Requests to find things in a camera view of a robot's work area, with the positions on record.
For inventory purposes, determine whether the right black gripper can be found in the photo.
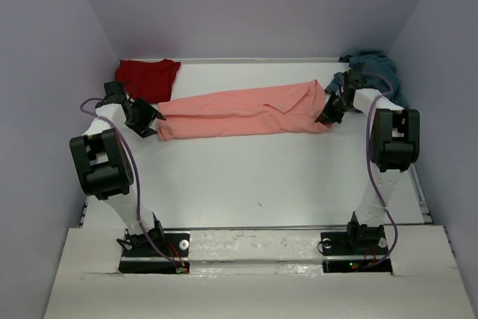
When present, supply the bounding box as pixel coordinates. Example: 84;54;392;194
315;91;354;124

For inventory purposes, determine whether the pink t shirt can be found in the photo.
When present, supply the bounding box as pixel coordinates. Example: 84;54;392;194
158;80;330;141

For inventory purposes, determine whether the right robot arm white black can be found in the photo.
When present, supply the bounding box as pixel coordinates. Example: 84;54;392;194
316;69;420;258

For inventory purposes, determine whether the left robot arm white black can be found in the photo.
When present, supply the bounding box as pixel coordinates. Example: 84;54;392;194
69;81;167;258

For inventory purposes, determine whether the red folded t shirt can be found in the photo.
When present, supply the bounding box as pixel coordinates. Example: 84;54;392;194
114;59;181;104

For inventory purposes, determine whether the blue crumpled t shirt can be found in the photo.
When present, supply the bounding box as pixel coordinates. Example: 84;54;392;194
325;50;409;108

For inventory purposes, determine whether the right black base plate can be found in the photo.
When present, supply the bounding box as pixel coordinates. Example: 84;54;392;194
317;232;393;274

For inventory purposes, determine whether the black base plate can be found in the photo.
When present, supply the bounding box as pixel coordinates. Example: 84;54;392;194
317;232;393;274
117;231;190;275

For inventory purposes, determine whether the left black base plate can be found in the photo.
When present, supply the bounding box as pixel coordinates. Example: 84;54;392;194
117;231;190;275

